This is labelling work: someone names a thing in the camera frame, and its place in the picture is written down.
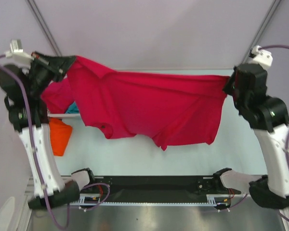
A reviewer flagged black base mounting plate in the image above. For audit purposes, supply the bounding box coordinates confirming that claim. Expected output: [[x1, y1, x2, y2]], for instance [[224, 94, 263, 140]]
[[79, 175, 241, 204]]

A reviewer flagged teal t shirt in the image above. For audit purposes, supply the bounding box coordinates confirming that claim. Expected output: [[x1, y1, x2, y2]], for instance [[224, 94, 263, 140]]
[[65, 102, 79, 114]]

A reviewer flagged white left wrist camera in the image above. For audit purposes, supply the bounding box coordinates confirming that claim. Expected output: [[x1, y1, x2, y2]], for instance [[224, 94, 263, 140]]
[[4, 39, 34, 65]]

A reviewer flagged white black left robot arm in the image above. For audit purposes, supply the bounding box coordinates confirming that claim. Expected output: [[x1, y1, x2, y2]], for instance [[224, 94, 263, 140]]
[[0, 52, 97, 210]]

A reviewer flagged red t shirt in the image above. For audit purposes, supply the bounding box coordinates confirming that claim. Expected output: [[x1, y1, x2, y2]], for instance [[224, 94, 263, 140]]
[[67, 57, 228, 150], [41, 78, 74, 114]]

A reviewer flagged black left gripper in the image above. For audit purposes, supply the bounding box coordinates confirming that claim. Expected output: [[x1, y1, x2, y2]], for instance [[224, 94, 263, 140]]
[[28, 50, 77, 94]]

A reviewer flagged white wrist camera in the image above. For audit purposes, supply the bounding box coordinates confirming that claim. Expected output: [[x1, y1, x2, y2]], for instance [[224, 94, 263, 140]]
[[248, 45, 273, 70], [4, 39, 34, 65]]

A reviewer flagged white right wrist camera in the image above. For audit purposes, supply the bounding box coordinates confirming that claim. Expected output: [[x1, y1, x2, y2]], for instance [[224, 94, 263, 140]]
[[248, 45, 273, 70]]

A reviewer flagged orange folded t shirt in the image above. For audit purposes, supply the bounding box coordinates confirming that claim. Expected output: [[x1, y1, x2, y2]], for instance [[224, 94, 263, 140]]
[[49, 117, 73, 156]]

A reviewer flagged white plastic laundry basket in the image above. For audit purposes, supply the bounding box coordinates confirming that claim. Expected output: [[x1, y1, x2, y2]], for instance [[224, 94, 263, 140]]
[[47, 110, 80, 119]]

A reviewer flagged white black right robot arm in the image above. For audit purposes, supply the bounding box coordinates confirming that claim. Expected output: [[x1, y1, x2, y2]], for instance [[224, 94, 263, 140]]
[[212, 63, 289, 210]]

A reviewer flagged white slotted cable duct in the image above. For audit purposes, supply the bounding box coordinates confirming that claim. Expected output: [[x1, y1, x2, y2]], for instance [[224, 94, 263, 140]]
[[73, 195, 232, 206]]

